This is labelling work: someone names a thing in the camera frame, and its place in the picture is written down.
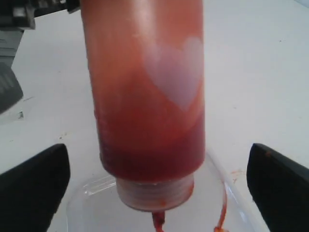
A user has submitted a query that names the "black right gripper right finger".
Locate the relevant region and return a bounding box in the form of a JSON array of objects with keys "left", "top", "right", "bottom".
[{"left": 246, "top": 143, "right": 309, "bottom": 232}]

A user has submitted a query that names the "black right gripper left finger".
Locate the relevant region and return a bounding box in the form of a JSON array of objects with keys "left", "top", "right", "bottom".
[{"left": 0, "top": 144, "right": 70, "bottom": 232}]

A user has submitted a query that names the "ketchup squeeze bottle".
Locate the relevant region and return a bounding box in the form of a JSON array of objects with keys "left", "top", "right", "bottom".
[{"left": 80, "top": 0, "right": 229, "bottom": 232}]

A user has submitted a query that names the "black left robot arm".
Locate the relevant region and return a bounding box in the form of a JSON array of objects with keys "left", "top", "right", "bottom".
[{"left": 0, "top": 0, "right": 35, "bottom": 113}]

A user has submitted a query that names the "white rectangular tray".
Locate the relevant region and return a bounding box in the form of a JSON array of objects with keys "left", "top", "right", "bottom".
[{"left": 67, "top": 154, "right": 267, "bottom": 232}]

